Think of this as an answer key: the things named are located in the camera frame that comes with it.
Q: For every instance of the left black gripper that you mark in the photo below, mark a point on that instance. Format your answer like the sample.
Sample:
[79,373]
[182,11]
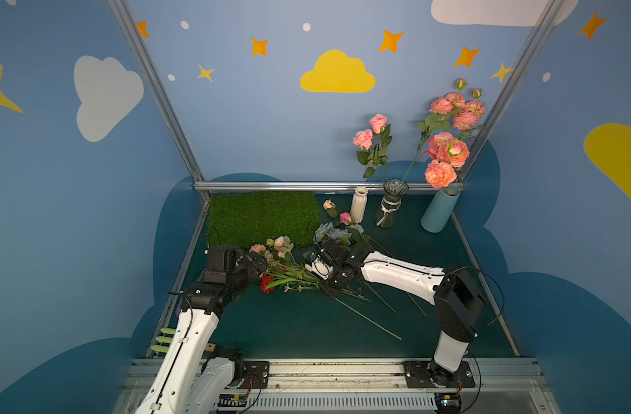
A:
[254,266]

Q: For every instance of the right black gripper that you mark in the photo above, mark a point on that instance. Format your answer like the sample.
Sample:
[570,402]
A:
[331,259]

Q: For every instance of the red flower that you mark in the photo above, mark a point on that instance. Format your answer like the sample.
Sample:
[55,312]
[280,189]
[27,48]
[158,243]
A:
[266,280]

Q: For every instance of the blue grey fabric flowers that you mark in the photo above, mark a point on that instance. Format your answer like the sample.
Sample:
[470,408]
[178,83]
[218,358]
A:
[357,288]

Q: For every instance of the magenta rosebud stem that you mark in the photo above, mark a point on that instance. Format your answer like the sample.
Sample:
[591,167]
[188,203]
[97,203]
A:
[347,221]

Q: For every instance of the pink flower bouquet pile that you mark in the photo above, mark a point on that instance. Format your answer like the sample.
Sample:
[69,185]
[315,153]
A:
[288,272]

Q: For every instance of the peach rosebud stem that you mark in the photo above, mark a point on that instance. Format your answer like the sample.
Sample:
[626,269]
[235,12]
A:
[330,207]

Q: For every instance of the single pink rose stem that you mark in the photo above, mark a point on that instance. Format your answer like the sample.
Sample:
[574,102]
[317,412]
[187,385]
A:
[363,141]

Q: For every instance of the two-bloom coral rose stem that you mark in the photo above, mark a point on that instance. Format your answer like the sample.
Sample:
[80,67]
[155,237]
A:
[442,173]

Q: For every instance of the tall pink spray stem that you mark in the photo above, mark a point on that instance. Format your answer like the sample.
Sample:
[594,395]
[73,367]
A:
[441,111]

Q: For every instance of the pink rose spray stem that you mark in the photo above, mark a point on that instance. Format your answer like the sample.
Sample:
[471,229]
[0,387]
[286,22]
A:
[471,111]

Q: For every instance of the coral pink rose stem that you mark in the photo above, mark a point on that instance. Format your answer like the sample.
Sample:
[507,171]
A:
[438,144]

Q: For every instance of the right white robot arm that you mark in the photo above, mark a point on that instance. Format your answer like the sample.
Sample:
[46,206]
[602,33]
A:
[456,297]

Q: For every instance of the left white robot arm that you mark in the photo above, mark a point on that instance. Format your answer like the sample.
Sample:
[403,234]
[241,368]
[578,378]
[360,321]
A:
[177,388]

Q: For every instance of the clear glass vase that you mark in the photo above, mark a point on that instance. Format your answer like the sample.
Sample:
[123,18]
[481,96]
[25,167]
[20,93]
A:
[394,191]

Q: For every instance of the white ribbed ceramic vase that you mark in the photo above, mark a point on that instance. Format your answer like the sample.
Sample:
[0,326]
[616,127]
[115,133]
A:
[359,202]

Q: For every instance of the teal cylinder vase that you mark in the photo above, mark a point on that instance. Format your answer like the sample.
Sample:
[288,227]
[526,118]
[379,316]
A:
[440,209]

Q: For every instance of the green artificial grass mat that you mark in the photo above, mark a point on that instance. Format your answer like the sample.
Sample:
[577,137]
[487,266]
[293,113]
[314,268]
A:
[247,219]

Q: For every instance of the green toy garden fork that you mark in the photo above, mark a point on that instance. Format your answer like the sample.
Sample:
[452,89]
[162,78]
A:
[162,342]

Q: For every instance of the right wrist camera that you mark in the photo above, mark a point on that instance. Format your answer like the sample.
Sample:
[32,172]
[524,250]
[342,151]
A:
[317,266]

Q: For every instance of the horizontal aluminium frame bar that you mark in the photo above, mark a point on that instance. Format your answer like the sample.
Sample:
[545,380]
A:
[323,187]

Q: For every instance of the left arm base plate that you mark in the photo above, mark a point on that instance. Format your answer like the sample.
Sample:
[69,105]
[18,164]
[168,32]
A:
[251,374]

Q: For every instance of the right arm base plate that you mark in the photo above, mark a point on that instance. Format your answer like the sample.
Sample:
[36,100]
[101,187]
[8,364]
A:
[428,374]

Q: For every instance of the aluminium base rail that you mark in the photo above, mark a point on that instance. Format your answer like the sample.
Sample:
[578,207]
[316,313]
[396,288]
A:
[504,385]

